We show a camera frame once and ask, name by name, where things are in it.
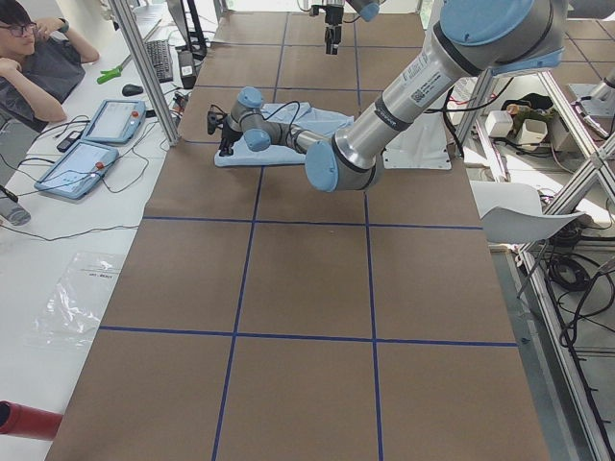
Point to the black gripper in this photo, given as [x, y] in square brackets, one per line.
[331, 18]
[226, 131]

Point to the light blue button-up shirt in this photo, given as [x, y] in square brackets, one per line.
[280, 134]

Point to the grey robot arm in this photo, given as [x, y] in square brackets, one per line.
[505, 37]
[365, 9]

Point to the black computer mouse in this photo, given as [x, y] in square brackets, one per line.
[131, 90]

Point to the upper blue teach pendant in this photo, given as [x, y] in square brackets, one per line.
[115, 122]

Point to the blue teach pendant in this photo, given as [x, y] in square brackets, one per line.
[115, 122]
[80, 168]

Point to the black computer keyboard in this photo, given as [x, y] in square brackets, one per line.
[159, 54]

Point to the black mobile phone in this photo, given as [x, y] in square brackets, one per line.
[68, 141]

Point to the lower blue teach pendant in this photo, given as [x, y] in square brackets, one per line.
[80, 168]

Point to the seated person grey shirt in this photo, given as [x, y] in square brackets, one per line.
[42, 61]

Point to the clear plastic bag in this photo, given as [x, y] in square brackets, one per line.
[74, 311]

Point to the white plastic chair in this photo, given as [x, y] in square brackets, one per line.
[512, 213]

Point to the red fire extinguisher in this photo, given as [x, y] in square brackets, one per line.
[24, 421]

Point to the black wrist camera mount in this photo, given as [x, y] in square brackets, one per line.
[215, 119]

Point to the grey aluminium frame post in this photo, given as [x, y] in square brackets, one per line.
[127, 25]

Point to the green handled tool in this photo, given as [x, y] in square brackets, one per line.
[110, 74]

